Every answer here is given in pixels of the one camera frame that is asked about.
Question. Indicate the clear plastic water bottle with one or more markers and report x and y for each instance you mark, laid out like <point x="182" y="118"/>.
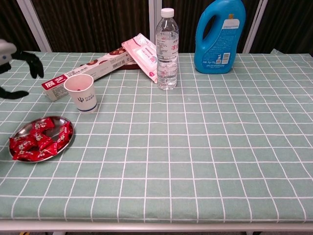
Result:
<point x="167" y="54"/>

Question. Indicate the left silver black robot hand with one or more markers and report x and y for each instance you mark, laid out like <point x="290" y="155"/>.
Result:
<point x="7" y="51"/>

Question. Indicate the long white red baking-paper box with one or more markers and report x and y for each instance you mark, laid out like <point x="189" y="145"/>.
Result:
<point x="102" y="66"/>

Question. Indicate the round steel plate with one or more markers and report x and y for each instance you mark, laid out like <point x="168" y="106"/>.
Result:
<point x="58" y="122"/>

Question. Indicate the pink wet wipes pack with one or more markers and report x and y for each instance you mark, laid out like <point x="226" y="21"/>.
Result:
<point x="144" y="56"/>

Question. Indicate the green checked tablecloth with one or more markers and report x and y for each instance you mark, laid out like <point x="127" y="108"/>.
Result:
<point x="183" y="147"/>

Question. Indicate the blue pump detergent bottle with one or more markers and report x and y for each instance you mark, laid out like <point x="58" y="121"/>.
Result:
<point x="217" y="49"/>

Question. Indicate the heap of red candies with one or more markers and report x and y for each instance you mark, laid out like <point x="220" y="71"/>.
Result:
<point x="27" y="147"/>

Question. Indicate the white paper cup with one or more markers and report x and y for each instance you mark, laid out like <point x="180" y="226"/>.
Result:
<point x="84" y="100"/>

